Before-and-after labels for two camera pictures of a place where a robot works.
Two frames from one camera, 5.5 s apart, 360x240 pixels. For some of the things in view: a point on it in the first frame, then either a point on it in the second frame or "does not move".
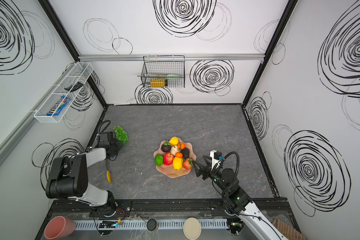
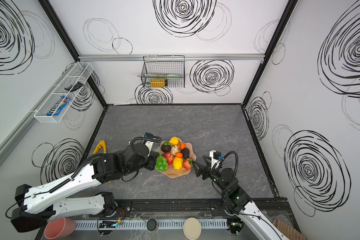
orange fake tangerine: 179,155 does not move
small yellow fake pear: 174,141 does not move
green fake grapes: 121,134 to 161,164
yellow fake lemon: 177,163 does not move
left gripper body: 113,147 to 151,160
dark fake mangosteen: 166,147 does not move
